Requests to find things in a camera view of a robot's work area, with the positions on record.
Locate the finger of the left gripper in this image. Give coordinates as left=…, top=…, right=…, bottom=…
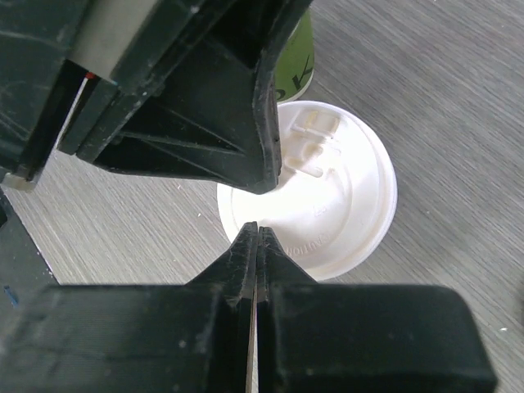
left=92, top=1, right=309, bottom=194

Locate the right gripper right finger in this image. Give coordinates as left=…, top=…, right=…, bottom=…
left=256, top=228, right=498, bottom=392

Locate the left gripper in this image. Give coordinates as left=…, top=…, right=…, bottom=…
left=1, top=1, right=212, bottom=190

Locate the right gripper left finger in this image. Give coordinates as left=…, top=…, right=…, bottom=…
left=1, top=223, right=258, bottom=392

